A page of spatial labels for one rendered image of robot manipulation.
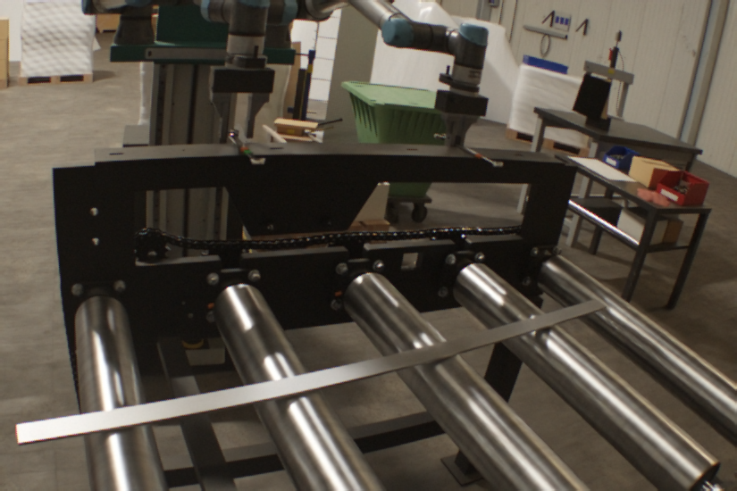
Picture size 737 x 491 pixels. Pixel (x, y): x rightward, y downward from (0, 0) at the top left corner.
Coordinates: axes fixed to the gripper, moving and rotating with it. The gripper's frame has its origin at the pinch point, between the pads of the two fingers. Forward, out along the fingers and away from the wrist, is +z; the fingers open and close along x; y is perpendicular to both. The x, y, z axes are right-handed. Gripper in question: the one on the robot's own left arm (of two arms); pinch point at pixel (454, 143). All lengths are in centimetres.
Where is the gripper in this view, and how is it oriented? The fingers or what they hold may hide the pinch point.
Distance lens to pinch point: 149.5
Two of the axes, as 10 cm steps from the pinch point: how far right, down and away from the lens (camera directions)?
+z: -1.4, 8.9, 4.3
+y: 4.2, 4.5, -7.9
